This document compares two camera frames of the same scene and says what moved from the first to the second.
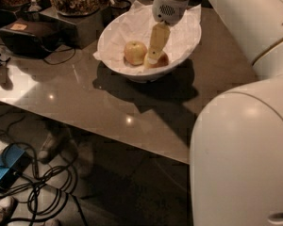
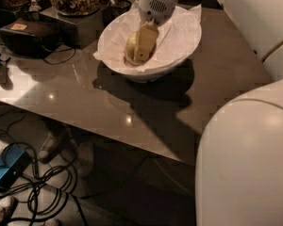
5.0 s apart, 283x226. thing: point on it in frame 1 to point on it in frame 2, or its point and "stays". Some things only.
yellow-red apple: (161, 62) to (130, 51)
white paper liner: (137, 24) stays
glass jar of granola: (76, 0) stays
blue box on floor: (8, 168) stays
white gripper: (165, 9) to (155, 8)
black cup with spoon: (110, 13) stays
